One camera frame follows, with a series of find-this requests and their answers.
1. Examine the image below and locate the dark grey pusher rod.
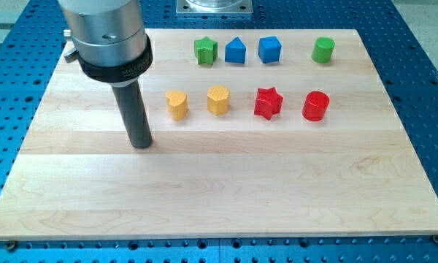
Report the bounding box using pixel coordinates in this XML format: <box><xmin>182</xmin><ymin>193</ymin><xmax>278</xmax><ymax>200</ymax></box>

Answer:
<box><xmin>112</xmin><ymin>81</ymin><xmax>153</xmax><ymax>148</ymax></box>

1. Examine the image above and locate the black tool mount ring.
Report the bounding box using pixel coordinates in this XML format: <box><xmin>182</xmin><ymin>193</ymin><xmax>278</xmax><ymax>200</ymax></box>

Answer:
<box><xmin>64</xmin><ymin>34</ymin><xmax>153</xmax><ymax>88</ymax></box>

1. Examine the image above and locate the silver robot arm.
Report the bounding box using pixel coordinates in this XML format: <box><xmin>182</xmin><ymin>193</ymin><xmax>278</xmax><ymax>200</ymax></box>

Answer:
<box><xmin>58</xmin><ymin>0</ymin><xmax>153</xmax><ymax>148</ymax></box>

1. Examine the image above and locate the red cylinder block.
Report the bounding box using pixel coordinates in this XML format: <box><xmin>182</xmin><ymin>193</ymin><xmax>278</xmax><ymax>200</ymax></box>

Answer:
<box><xmin>301</xmin><ymin>91</ymin><xmax>330</xmax><ymax>121</ymax></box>

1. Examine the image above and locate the green star block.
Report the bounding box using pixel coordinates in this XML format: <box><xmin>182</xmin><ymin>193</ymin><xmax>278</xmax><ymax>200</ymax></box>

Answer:
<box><xmin>194</xmin><ymin>36</ymin><xmax>218</xmax><ymax>65</ymax></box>

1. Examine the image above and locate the blue pentagon block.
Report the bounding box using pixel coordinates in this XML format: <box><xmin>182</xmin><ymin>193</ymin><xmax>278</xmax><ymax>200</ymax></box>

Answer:
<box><xmin>225</xmin><ymin>37</ymin><xmax>247</xmax><ymax>64</ymax></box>

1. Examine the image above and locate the red star block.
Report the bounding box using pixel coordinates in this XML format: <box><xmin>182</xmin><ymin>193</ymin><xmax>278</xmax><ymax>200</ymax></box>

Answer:
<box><xmin>254</xmin><ymin>87</ymin><xmax>283</xmax><ymax>121</ymax></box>

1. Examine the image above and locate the green cylinder block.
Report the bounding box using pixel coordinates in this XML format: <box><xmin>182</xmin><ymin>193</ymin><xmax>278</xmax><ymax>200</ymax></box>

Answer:
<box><xmin>311</xmin><ymin>37</ymin><xmax>335</xmax><ymax>64</ymax></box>

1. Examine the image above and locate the yellow heart block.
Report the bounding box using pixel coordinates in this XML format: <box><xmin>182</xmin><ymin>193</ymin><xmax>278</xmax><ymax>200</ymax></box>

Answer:
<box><xmin>166</xmin><ymin>90</ymin><xmax>188</xmax><ymax>121</ymax></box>

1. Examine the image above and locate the blue cube block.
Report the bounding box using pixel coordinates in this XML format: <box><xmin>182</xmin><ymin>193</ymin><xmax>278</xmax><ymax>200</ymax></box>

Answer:
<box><xmin>258</xmin><ymin>36</ymin><xmax>282</xmax><ymax>64</ymax></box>

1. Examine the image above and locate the wooden board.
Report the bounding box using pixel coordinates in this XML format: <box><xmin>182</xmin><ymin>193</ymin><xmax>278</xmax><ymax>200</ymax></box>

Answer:
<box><xmin>0</xmin><ymin>29</ymin><xmax>438</xmax><ymax>240</ymax></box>

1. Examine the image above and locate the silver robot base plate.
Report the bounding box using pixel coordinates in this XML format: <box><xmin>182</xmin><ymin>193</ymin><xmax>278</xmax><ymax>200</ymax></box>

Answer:
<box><xmin>176</xmin><ymin>0</ymin><xmax>253</xmax><ymax>15</ymax></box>

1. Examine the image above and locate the blue perforated table plate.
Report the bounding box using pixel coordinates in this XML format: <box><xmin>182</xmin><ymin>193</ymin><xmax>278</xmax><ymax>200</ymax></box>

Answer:
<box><xmin>0</xmin><ymin>1</ymin><xmax>438</xmax><ymax>262</ymax></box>

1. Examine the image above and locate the yellow hexagon block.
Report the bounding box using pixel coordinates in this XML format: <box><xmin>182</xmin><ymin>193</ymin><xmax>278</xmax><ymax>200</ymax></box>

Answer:
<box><xmin>207</xmin><ymin>85</ymin><xmax>230</xmax><ymax>115</ymax></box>

